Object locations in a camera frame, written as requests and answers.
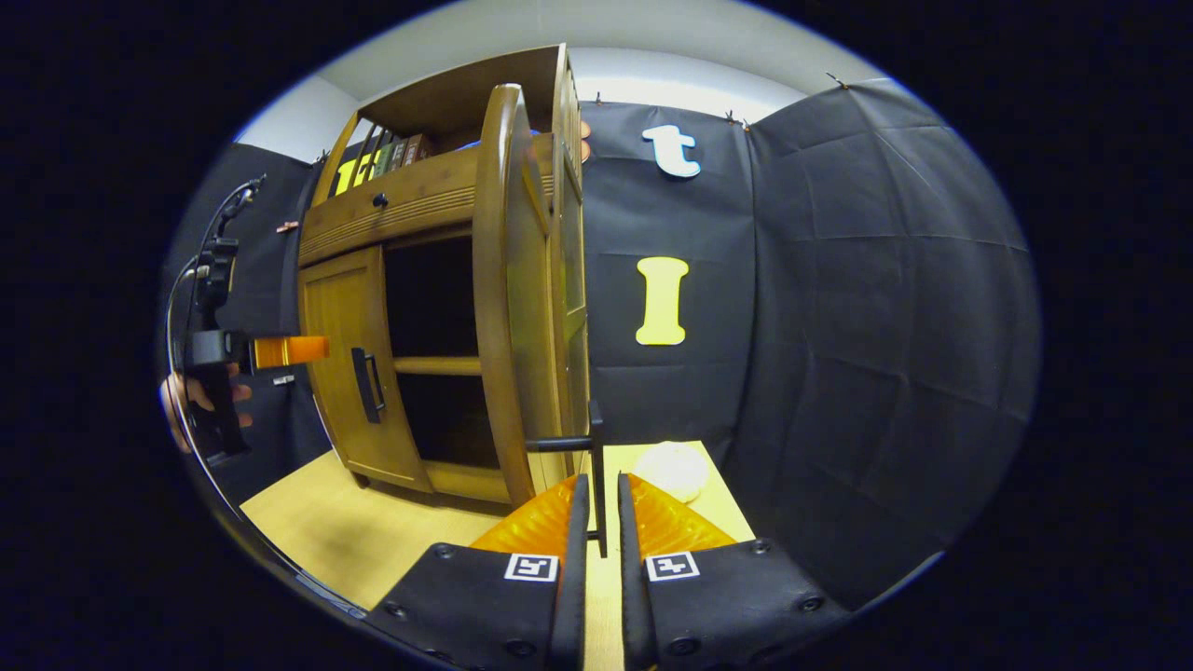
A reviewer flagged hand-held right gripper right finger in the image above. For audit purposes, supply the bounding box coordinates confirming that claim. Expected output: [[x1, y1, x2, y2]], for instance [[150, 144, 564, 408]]
[[616, 473, 854, 671]]

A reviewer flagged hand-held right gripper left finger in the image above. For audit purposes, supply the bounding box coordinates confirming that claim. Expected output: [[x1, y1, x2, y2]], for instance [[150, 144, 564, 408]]
[[363, 473, 591, 671]]

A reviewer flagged wooden shoe cabinet door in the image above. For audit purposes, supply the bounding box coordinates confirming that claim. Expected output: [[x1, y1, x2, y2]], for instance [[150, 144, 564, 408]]
[[297, 244, 435, 494], [471, 83, 595, 510]]

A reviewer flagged black door handle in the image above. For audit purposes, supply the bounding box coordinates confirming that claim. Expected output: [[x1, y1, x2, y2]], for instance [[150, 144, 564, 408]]
[[350, 346, 387, 426], [526, 400, 610, 559]]

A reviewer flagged wooden double-door shoe cabinet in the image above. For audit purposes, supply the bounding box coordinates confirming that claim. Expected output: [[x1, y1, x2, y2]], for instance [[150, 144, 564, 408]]
[[296, 44, 599, 511]]

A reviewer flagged wooden cabinet shelf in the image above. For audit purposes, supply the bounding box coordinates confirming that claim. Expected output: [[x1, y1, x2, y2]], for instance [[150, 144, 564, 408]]
[[392, 356, 484, 377]]

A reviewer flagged wooden cabinet drawer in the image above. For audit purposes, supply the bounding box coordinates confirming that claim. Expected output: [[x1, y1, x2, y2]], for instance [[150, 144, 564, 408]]
[[297, 134, 560, 270]]

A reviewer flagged white round object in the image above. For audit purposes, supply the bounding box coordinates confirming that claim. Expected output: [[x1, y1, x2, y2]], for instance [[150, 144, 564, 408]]
[[633, 442, 711, 505]]

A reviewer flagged black backdrop cloth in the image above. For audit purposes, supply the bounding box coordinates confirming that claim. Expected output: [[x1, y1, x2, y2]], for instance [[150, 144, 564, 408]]
[[158, 76, 1043, 611]]

